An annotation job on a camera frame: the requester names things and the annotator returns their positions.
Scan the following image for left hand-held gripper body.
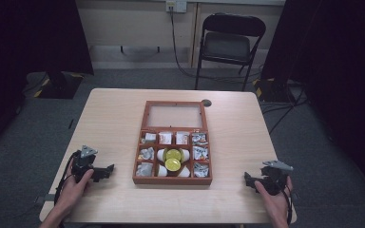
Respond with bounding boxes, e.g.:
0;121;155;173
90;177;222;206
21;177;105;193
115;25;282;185
71;144;108;183

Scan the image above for white orange packet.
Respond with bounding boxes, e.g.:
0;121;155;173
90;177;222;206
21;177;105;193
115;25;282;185
158;131;173;145
175;131;190;145

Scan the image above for silver blue printed packet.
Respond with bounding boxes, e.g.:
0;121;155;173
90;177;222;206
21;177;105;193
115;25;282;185
191;132;208;146
193;161;210;179
192;145;210;162

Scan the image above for person's right hand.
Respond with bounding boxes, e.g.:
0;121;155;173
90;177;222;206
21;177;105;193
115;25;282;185
254;176;295;223

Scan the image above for black curtain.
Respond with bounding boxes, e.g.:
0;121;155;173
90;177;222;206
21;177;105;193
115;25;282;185
260;0;365;191
0;0;95;160

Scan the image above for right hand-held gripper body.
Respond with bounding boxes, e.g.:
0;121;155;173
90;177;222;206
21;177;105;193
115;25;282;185
259;160;295;197

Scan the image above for white wall outlet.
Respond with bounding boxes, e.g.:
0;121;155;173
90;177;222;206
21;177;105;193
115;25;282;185
165;0;188;14

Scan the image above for person's left hand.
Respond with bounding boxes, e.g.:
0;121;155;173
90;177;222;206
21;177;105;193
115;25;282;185
53;169;95;217

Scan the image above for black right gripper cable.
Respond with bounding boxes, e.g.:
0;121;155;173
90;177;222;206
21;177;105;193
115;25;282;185
281;184;295;226

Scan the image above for wooden compartment box with lid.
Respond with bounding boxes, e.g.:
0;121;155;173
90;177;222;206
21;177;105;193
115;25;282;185
132;100;214;186

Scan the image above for silver grey packet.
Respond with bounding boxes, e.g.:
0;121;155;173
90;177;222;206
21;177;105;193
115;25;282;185
135;161;154;178
140;132;157;145
138;146;156;162

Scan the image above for pile of yellow-lidded creamer cups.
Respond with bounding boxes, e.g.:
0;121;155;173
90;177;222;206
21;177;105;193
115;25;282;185
156;147;191;179

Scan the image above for black folding chair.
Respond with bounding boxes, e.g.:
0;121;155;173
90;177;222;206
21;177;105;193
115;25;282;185
194;12;267;92

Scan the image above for black floor cables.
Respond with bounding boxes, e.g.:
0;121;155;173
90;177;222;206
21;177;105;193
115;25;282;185
260;85;310;135

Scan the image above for stand base with striped tape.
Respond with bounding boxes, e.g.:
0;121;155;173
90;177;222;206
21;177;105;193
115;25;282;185
252;77;300;104
24;70;86;100

